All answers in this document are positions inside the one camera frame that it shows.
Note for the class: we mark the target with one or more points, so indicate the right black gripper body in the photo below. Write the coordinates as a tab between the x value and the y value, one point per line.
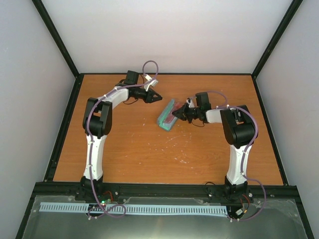
192	113

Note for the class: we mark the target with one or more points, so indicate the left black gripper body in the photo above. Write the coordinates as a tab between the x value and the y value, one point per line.
144	98

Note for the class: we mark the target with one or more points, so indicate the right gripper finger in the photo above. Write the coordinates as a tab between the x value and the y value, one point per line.
181	110
181	116

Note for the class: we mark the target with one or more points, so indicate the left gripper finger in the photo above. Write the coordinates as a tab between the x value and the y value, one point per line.
152	99
153	94

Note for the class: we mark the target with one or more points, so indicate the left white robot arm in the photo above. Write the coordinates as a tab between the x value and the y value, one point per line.
98	118

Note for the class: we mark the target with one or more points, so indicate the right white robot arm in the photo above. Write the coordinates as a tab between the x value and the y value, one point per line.
240	131

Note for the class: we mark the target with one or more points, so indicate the metal front plate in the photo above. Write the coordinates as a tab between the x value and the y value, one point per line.
271	219

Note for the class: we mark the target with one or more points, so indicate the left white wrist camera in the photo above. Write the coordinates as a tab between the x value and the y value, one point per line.
149	81

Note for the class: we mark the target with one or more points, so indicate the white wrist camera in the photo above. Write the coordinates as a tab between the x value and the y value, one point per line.
149	81
190	103

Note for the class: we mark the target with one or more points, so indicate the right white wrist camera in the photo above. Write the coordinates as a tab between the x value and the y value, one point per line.
190	103

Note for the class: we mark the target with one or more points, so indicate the black frame post left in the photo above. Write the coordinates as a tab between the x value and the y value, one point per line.
41	9

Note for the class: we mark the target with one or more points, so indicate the black frame post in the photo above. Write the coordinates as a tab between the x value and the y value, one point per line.
284	23
41	9

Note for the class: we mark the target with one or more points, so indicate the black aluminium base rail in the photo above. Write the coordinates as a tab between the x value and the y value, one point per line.
120	191

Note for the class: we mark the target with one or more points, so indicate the black frame post right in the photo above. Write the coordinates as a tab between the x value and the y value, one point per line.
284	23

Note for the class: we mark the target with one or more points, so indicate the blue slotted cable duct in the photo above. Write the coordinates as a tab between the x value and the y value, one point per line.
131	209

